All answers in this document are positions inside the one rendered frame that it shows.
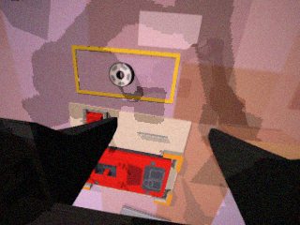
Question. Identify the black toy wheel with grey hub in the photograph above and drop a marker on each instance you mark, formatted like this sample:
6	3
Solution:
114	74

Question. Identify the yellow rectangular outline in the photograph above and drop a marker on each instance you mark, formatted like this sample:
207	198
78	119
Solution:
112	50

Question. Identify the grey flat rectangular slab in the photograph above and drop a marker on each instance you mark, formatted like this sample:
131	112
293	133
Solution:
136	213

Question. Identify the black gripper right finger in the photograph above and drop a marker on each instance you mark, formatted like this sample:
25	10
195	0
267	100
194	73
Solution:
265	186

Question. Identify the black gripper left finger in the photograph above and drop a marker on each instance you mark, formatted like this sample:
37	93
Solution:
64	158

